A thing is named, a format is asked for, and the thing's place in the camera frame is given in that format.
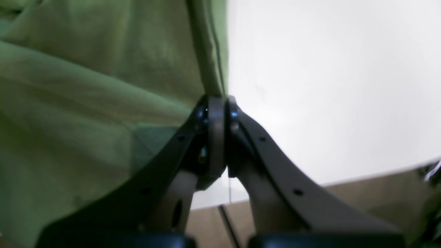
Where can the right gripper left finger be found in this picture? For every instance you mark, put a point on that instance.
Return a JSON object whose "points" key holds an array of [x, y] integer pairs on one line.
{"points": [[151, 209]]}

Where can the green t-shirt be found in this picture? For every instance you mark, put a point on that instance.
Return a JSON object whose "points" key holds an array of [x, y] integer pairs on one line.
{"points": [[90, 91]]}

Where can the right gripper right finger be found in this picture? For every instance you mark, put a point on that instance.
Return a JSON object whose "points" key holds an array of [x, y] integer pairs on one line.
{"points": [[289, 209]]}

